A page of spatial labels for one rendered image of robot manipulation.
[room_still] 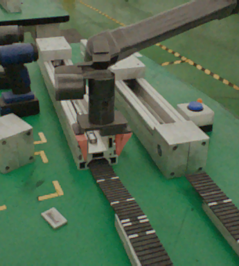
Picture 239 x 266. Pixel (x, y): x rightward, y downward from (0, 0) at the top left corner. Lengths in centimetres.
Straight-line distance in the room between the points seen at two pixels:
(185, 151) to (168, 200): 12
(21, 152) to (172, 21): 47
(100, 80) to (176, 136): 24
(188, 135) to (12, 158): 42
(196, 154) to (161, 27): 30
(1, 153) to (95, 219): 27
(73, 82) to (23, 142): 24
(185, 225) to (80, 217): 21
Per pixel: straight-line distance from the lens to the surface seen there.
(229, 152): 105
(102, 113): 80
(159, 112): 108
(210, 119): 111
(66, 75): 78
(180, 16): 89
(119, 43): 81
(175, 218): 82
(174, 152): 88
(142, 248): 70
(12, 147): 92
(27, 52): 113
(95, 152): 92
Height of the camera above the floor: 132
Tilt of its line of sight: 25 degrees down
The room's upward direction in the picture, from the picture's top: straight up
